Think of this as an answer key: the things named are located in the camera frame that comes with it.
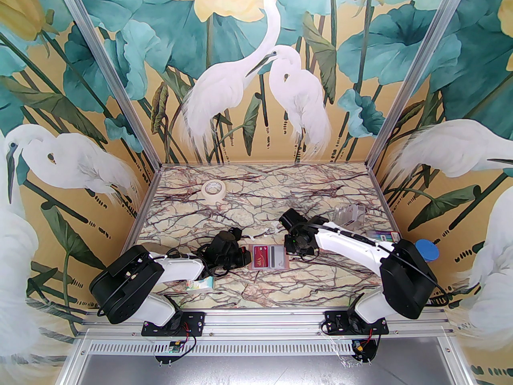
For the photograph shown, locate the pink leather card holder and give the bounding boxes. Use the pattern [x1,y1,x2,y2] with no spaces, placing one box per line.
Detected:
[248,244,290,272]

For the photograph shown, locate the white tape roll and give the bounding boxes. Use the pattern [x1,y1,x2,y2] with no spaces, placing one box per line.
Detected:
[201,180,226,205]

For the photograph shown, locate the red and black wires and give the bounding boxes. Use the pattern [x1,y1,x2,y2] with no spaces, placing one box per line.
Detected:
[181,322,198,355]
[359,323,383,362]

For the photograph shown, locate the clear tube with blue lid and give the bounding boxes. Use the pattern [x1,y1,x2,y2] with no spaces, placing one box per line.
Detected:
[415,239,440,263]

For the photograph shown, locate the grey slotted metal panel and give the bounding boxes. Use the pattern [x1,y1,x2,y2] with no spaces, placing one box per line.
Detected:
[60,337,475,385]

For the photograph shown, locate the red VIP card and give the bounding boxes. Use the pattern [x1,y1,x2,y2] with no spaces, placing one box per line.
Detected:
[251,246,269,270]

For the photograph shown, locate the cartoon print tissue pack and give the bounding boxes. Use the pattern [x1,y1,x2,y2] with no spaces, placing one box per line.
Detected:
[186,277,216,293]

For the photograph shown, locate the beige oval stone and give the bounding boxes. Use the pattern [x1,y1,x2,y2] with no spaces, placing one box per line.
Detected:
[146,242,178,256]

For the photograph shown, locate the aluminium frame post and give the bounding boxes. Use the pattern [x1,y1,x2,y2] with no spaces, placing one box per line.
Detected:
[51,0,163,171]
[367,0,469,171]

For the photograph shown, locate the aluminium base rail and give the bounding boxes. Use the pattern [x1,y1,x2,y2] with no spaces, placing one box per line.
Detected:
[76,310,455,338]

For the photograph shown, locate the clear plastic card box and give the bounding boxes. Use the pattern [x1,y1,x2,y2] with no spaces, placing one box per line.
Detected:
[334,204,366,230]

